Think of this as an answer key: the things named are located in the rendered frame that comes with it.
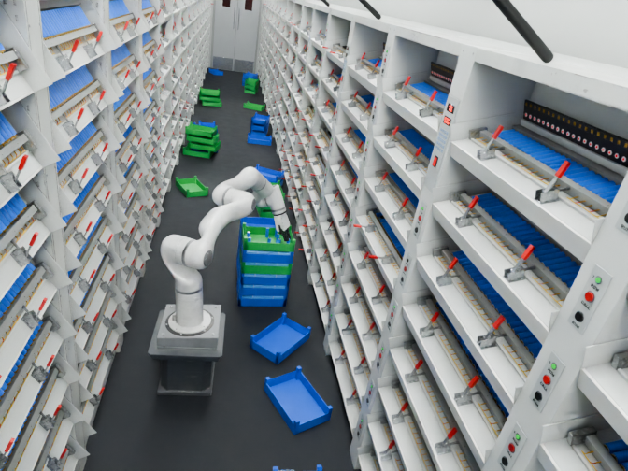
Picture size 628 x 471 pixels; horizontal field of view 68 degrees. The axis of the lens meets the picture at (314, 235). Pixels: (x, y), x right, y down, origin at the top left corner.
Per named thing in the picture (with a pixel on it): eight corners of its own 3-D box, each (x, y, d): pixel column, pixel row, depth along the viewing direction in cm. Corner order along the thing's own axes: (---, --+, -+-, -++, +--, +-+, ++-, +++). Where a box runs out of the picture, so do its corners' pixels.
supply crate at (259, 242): (243, 249, 269) (244, 237, 265) (241, 234, 286) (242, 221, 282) (293, 251, 276) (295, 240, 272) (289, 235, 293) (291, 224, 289)
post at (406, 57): (325, 355, 259) (396, 25, 182) (322, 344, 268) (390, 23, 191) (360, 355, 264) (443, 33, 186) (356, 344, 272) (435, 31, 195)
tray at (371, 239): (394, 299, 170) (392, 278, 165) (356, 224, 222) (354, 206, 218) (447, 289, 171) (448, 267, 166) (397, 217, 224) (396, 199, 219)
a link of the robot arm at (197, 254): (173, 267, 201) (205, 278, 196) (165, 248, 193) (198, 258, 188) (233, 200, 234) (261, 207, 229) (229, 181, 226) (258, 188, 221)
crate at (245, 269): (240, 273, 276) (242, 262, 272) (239, 255, 293) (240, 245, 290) (291, 275, 283) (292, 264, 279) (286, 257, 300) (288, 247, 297)
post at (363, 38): (308, 284, 320) (356, 15, 243) (306, 277, 328) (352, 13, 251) (336, 285, 324) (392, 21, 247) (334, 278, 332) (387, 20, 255)
